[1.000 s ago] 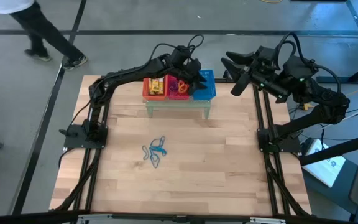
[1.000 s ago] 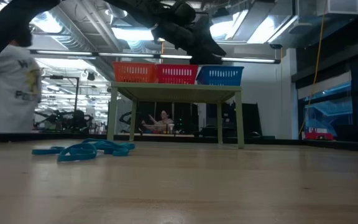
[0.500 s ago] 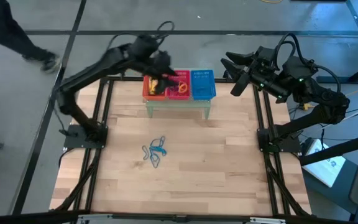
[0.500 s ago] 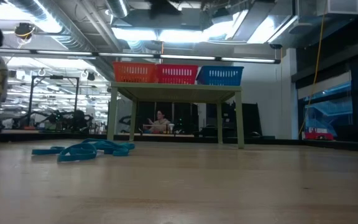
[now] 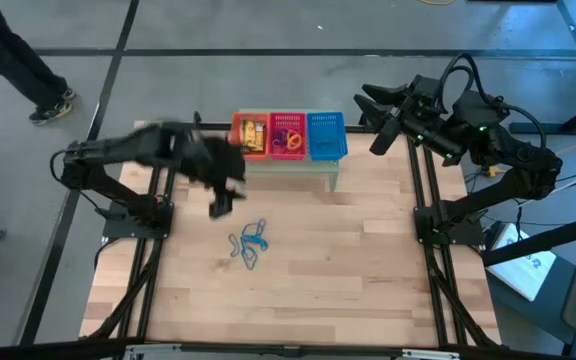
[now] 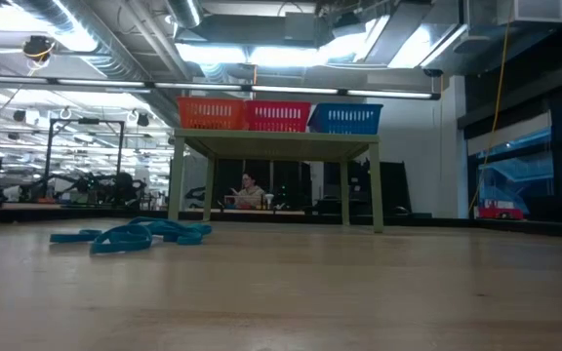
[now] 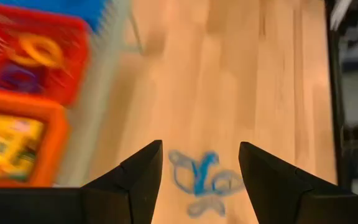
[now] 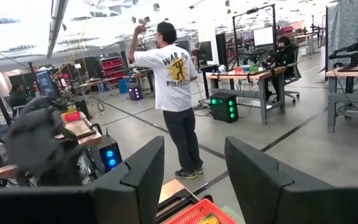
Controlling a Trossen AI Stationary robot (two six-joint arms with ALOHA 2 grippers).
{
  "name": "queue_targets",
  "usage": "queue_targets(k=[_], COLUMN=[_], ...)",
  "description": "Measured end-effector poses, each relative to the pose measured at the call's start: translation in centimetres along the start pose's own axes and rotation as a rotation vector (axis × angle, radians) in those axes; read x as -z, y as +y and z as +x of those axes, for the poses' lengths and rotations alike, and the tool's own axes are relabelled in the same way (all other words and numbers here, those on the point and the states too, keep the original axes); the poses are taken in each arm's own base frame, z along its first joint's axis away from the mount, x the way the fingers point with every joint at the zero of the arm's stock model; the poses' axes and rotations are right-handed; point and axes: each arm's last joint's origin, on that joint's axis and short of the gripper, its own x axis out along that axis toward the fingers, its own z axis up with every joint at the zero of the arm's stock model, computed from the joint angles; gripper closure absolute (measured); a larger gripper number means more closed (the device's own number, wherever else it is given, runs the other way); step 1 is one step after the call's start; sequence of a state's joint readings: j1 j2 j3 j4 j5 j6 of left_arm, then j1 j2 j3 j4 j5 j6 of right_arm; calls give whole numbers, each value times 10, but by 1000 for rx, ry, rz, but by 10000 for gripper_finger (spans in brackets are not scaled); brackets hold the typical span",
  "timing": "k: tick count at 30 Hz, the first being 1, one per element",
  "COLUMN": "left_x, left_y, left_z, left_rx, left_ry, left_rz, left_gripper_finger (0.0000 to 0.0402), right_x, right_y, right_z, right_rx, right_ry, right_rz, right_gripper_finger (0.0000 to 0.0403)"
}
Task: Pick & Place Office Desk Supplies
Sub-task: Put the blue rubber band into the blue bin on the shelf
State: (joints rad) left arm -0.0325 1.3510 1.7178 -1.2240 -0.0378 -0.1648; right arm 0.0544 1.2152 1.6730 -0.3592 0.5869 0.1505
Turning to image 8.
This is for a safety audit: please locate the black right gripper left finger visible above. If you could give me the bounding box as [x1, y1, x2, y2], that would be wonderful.
[0, 135, 166, 224]

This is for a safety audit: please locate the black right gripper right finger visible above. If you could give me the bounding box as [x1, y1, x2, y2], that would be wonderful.
[224, 136, 358, 224]

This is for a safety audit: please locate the yellow Crayola crayon pack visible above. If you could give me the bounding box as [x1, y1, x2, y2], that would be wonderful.
[197, 213, 221, 224]

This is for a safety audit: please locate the grey office chair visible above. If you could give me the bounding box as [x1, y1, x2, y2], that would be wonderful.
[272, 46, 303, 104]

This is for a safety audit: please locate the black computer with blue lights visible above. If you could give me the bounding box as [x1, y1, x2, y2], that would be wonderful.
[99, 136, 124, 174]

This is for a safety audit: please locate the pale green small shelf table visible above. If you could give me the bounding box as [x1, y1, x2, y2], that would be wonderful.
[221, 205, 246, 224]

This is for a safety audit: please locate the orange plastic basket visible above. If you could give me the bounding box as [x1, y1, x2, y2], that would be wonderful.
[166, 198, 237, 224]

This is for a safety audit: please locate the wooden neighbour workbench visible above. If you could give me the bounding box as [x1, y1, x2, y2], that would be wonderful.
[60, 108, 104, 147]

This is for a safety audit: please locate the small red bin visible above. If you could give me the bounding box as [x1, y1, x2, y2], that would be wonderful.
[63, 111, 82, 123]

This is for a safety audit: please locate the computer with purple lights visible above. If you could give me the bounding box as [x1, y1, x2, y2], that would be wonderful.
[128, 86, 143, 101]

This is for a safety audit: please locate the black computer with green lights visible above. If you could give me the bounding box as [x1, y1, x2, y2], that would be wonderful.
[209, 92, 239, 124]

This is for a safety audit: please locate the blue bin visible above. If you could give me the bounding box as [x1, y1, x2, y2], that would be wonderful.
[119, 77, 129, 94]

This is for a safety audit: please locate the person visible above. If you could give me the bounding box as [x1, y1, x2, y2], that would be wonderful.
[264, 35, 300, 103]
[9, 83, 32, 108]
[128, 21, 204, 180]

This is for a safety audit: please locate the grey framed wooden workbench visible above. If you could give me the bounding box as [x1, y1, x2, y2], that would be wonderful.
[325, 37, 358, 134]

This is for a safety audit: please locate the red bin shelf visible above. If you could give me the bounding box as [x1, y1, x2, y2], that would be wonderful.
[99, 55, 127, 85]

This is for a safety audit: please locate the wooden workbench with grey legs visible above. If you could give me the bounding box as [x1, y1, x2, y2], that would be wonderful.
[206, 65, 288, 126]

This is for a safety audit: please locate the black monitor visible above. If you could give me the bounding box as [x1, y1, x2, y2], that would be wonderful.
[196, 40, 214, 62]

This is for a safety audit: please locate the white lit monitor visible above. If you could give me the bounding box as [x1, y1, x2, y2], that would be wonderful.
[252, 26, 275, 48]

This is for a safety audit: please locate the grey curtain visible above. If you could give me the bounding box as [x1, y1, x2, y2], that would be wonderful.
[326, 0, 358, 63]

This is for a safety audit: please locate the black aluminium table frame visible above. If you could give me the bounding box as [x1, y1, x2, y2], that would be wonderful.
[156, 188, 214, 223]

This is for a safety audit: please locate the black camera stand frame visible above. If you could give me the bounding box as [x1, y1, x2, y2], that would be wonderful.
[231, 3, 278, 72]

